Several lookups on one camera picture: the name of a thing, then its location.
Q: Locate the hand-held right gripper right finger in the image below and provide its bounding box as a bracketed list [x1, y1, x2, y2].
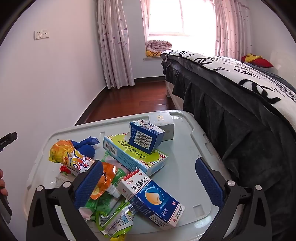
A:
[195, 157, 274, 241]

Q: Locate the white blue medicine box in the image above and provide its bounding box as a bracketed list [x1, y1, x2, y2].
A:
[117, 169, 185, 230]

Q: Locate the red green plastic toy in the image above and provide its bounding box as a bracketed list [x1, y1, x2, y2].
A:
[60, 164, 73, 177]

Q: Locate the blue barcode carton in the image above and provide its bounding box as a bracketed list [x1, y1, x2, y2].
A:
[128, 119, 165, 154]

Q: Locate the white bed frame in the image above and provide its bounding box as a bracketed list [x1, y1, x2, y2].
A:
[165, 80, 184, 111]

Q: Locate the green pink wrapper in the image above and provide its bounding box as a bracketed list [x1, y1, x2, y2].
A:
[79, 193, 126, 220]

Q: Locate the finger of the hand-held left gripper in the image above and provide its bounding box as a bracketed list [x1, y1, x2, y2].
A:
[0, 132, 18, 152]

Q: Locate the pink folded quilt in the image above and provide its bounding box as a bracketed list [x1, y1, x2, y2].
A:
[146, 39, 173, 52]

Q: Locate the pink patterned curtain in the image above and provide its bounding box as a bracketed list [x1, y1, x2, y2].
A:
[140, 0, 151, 54]
[213, 0, 252, 62]
[96, 0, 135, 90]

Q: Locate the clear plastic wrapper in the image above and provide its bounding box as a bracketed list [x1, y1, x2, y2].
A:
[55, 173, 75, 189]

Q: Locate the green yellow snack packet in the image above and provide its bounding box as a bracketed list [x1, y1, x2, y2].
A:
[96, 200, 135, 240]

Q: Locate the black white printed blanket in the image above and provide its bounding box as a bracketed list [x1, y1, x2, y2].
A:
[161, 49, 296, 121]

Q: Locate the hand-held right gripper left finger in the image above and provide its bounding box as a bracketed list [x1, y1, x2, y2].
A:
[26, 160, 103, 241]

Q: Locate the blue plastic bag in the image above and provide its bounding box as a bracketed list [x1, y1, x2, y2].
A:
[70, 137, 100, 160]

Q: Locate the small white grey box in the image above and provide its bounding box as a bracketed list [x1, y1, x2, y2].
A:
[148, 112, 175, 141]

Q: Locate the dark grey blanket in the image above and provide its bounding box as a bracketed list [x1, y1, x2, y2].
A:
[163, 56, 296, 241]

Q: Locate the bright window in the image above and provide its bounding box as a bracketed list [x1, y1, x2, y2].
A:
[148, 0, 216, 37]

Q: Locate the light blue medicine box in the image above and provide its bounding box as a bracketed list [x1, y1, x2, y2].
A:
[103, 133, 169, 176]

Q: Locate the red yellow pillow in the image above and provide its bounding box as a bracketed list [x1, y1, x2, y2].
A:
[242, 54, 274, 68]

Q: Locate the person's left hand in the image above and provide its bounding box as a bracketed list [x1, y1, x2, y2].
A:
[0, 169, 8, 196]

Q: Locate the orange drink pouch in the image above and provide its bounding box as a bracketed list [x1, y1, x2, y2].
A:
[48, 140, 123, 200]

